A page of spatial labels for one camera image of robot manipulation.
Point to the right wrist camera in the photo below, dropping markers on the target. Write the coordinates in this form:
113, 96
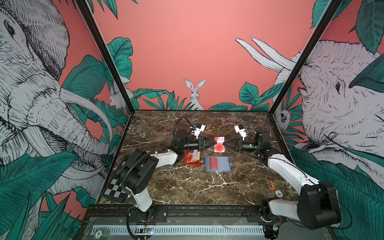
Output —
242, 130

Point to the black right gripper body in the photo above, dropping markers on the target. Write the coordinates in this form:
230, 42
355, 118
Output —
247, 146

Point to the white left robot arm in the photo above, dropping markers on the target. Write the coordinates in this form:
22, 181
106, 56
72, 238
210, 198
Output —
139, 167

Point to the orange toy car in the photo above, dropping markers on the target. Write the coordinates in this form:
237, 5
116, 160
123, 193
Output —
270, 186

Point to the blue card holder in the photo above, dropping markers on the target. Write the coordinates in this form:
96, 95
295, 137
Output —
224, 165

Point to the white round token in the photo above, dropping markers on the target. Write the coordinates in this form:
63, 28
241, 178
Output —
279, 194

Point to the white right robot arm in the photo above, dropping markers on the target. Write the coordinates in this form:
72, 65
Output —
318, 205

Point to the black corner frame post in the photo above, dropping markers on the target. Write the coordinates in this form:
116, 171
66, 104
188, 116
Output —
326, 18
98, 38

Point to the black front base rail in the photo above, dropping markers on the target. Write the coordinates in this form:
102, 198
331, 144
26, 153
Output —
160, 213

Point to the black left corner frame post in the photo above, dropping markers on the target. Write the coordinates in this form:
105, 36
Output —
98, 38

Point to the white slotted cable duct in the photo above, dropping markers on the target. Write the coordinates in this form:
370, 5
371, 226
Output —
178, 230

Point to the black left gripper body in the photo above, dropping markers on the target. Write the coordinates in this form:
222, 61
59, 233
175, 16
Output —
194, 146

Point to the black right corner frame post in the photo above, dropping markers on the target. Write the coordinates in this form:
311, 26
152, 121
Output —
326, 18

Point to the black white checkerboard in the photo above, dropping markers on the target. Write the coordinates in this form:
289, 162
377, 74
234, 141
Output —
113, 189

